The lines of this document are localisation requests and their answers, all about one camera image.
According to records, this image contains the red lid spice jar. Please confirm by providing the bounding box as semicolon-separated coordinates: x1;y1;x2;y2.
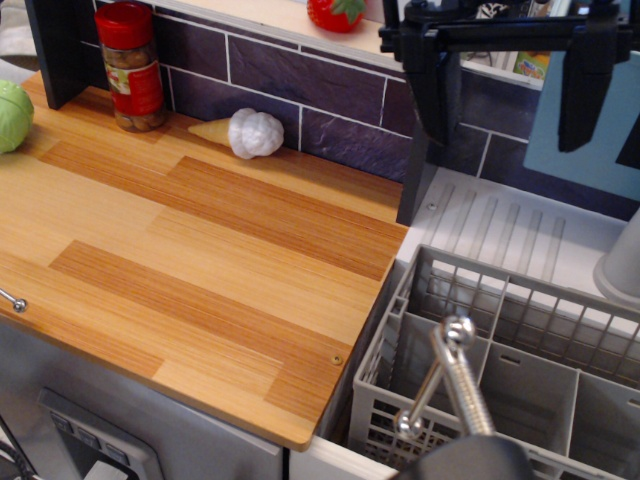
94;1;166;133

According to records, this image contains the small chrome knob rod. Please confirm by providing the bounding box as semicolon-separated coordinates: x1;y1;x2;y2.
0;289;28;313

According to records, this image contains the dark grey left post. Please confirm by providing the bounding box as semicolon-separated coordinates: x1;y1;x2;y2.
26;0;106;110

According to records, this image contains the red toy strawberry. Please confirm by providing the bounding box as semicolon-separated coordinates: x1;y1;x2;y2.
306;0;367;33

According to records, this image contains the toy ice cream cone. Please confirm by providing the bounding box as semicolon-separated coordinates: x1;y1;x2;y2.
188;108;284;159

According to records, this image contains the dark grey post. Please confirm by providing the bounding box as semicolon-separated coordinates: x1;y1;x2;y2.
26;0;106;110
396;119;441;227

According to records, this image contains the dark grey middle post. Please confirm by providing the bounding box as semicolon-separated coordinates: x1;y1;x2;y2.
396;119;441;227

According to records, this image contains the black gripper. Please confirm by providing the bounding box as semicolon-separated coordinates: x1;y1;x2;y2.
379;1;639;152

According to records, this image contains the light blue box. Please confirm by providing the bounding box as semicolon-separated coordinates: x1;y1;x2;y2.
524;51;639;201

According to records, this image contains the black clamp base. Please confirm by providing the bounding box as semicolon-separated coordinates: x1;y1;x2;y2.
394;435;535;480

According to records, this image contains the grey oven control panel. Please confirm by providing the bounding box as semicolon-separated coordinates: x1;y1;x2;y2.
38;388;164;479

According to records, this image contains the grey plastic drying rack basket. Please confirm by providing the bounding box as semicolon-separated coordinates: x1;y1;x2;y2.
348;246;639;479

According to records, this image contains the grey plastic cup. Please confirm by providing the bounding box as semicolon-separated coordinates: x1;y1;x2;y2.
593;212;640;309

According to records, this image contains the green toy cabbage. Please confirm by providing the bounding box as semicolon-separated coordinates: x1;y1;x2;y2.
1;80;34;154

